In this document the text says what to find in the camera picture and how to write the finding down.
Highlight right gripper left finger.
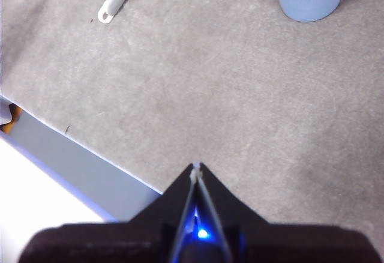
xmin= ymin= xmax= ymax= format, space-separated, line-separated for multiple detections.
xmin=17 ymin=163 xmax=198 ymax=263

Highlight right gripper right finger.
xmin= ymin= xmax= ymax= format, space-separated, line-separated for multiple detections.
xmin=197 ymin=162 xmax=382 ymax=263

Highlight pale grey table side panel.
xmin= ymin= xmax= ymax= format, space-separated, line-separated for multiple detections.
xmin=0 ymin=94 xmax=164 ymax=225

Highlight orange and black object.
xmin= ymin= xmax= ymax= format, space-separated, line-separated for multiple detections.
xmin=0 ymin=101 xmax=23 ymax=135

